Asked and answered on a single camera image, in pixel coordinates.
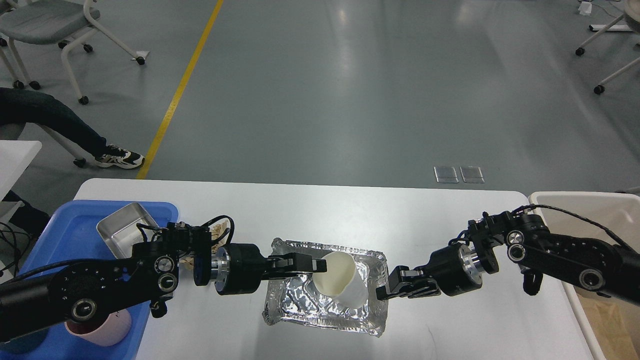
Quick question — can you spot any white side table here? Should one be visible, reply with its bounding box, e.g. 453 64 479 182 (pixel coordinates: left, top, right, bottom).
0 140 42 199

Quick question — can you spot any floor socket plate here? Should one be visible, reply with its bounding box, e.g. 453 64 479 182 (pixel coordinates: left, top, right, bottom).
433 166 460 183
459 166 486 184

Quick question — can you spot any walking person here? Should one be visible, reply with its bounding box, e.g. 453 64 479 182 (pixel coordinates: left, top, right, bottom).
0 87 146 236

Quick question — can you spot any right floor socket plate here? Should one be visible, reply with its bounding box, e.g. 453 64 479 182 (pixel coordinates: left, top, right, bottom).
459 166 486 184

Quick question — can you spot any blue plastic tray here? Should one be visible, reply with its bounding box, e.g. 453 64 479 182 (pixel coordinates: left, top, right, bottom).
1 200 150 360

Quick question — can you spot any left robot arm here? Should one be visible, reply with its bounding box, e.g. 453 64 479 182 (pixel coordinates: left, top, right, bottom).
0 215 327 343

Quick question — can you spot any beige waste bin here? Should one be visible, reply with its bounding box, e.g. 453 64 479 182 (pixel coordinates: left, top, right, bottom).
529 191 640 360

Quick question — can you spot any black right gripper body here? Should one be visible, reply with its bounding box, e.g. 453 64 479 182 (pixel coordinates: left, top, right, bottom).
423 244 483 297

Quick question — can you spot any stainless steel rectangular container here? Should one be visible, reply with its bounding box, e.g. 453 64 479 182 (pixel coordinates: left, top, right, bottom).
96 202 158 259

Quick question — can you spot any grey office chair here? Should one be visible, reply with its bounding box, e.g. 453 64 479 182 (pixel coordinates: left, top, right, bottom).
0 0 146 105

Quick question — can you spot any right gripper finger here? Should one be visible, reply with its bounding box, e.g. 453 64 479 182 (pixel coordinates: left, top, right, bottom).
375 265 442 301

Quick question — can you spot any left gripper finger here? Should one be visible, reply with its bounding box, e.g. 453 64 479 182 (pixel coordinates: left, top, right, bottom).
267 252 328 280

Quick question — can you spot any left floor socket plate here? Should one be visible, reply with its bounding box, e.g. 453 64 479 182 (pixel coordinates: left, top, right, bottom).
433 166 460 183

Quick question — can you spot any white power adapter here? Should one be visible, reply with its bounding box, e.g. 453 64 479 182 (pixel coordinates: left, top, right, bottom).
577 0 593 16

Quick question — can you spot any aluminium foil tray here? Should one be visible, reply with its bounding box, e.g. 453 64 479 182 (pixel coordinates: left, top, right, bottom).
262 238 388 337

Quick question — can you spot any black cables left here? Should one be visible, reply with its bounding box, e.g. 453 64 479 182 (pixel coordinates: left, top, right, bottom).
0 220 31 281

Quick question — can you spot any brown paper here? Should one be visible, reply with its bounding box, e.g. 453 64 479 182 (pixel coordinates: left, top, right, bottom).
179 219 231 272

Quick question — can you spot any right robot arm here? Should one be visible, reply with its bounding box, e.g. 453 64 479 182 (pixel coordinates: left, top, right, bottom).
375 203 640 305

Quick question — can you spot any cream paper cup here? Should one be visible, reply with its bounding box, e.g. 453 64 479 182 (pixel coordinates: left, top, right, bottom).
311 251 369 309

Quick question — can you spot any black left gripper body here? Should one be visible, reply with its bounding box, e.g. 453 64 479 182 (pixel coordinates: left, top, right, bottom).
210 243 268 296

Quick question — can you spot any pink mug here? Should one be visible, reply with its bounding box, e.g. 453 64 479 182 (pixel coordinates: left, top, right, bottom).
64 309 132 347

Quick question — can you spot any white chair base right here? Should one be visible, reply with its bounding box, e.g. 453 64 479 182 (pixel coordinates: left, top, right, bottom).
575 0 640 96

